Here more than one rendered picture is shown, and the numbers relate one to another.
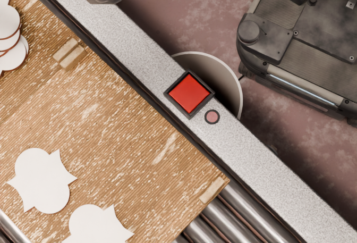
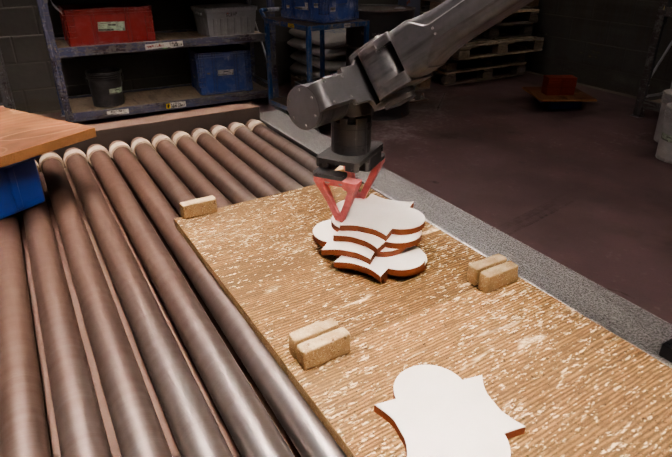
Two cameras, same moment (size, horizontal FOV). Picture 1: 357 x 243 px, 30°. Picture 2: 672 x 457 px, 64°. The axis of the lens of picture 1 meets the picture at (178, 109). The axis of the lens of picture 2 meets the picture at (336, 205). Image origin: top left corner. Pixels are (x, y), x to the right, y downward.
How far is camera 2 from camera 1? 0.95 m
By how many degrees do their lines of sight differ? 48
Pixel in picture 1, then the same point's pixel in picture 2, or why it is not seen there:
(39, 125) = (440, 343)
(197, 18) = not seen: outside the picture
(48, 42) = (455, 264)
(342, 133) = not seen: outside the picture
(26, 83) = (419, 295)
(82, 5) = (497, 249)
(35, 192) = (435, 432)
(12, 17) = (415, 216)
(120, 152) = (606, 407)
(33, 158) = (432, 379)
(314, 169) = not seen: outside the picture
